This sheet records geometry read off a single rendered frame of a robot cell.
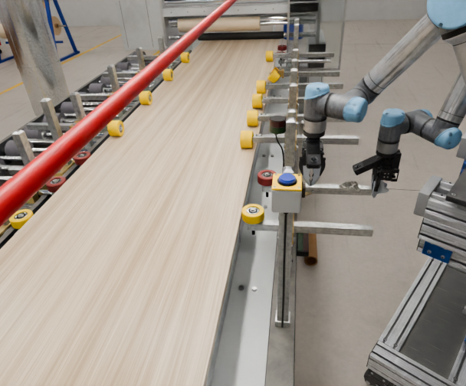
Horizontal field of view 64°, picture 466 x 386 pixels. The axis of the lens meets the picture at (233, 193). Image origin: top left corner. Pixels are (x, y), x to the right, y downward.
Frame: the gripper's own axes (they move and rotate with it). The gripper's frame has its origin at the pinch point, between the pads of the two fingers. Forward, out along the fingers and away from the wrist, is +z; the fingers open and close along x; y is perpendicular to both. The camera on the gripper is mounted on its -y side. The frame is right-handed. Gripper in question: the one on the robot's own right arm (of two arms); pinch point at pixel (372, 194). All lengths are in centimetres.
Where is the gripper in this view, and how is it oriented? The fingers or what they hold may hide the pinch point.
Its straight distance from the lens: 161.3
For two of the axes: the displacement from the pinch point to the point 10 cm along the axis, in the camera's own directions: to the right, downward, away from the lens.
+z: 0.5, 8.3, 5.5
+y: 9.9, 0.4, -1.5
